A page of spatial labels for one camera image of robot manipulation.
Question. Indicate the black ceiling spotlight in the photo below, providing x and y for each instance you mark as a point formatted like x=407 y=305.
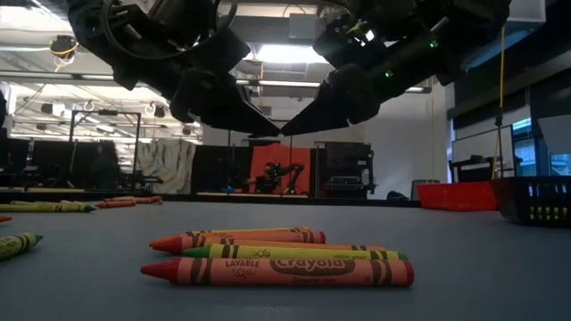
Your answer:
x=47 y=108
x=159 y=111

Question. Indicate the red crayon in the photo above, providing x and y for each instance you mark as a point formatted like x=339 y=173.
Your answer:
x=290 y=273
x=134 y=200

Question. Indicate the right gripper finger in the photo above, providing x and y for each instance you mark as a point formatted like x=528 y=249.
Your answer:
x=339 y=102

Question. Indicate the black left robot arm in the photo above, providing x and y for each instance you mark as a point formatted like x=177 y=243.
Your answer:
x=89 y=35

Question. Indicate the grey panel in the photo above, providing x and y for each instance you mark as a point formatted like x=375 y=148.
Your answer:
x=425 y=183

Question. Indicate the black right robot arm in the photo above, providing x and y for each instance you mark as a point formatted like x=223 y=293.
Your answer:
x=473 y=35

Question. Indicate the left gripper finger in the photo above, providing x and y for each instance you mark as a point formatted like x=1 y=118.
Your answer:
x=205 y=100
x=256 y=113

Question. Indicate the orange crayon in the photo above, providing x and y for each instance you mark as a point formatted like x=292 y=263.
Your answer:
x=250 y=237
x=113 y=204
x=343 y=246
x=4 y=219

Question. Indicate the yellow crayon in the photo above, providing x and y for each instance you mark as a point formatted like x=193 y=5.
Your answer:
x=73 y=203

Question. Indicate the grey ceiling box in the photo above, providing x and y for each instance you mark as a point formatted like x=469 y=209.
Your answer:
x=303 y=27

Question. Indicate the black partition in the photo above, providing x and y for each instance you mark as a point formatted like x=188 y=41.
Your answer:
x=58 y=160
x=218 y=167

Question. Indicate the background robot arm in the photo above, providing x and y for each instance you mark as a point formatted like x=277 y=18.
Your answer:
x=294 y=171

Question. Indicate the blue window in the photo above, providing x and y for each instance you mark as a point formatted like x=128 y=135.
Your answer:
x=522 y=142

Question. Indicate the dark equipment desk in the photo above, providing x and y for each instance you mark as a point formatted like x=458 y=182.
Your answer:
x=473 y=167

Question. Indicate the black shelf cabinet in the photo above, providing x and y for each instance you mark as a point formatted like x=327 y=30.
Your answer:
x=345 y=156

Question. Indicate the black bag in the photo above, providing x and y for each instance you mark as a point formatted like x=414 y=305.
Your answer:
x=397 y=195

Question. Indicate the black frame stand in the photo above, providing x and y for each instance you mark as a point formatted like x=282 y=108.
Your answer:
x=292 y=147
x=105 y=112

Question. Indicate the black aluminium table frame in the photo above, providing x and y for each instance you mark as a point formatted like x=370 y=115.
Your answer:
x=187 y=197

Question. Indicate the whiteboard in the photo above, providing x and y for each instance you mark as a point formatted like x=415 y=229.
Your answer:
x=484 y=145

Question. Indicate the white patterned sheet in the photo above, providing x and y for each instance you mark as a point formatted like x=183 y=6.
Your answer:
x=165 y=165

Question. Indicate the blue-grey table mat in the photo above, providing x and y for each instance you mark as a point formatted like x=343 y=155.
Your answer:
x=446 y=276

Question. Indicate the red plastic basket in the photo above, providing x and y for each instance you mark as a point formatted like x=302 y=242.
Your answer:
x=455 y=196

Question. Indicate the orange cloth panel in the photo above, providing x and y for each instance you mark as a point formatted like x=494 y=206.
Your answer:
x=261 y=153

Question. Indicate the person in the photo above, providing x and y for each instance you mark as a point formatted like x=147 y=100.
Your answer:
x=267 y=179

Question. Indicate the black plastic basket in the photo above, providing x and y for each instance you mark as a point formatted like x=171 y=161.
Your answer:
x=535 y=200

